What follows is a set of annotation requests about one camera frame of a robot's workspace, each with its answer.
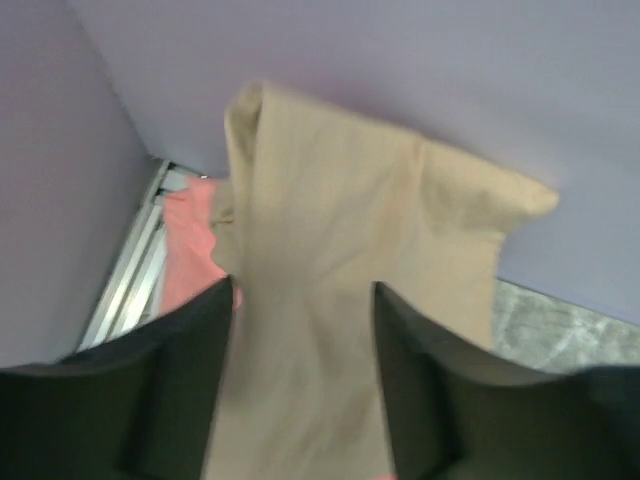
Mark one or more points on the tan t-shirt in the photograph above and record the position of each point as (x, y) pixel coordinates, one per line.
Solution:
(320, 204)

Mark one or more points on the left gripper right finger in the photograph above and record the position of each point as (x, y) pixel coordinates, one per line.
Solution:
(456, 411)

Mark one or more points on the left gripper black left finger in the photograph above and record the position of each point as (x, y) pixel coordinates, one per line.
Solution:
(136, 407)

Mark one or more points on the aluminium rail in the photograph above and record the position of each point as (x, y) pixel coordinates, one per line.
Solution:
(130, 297)

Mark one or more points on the folded salmon t-shirt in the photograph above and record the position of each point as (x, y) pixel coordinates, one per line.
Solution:
(191, 264)

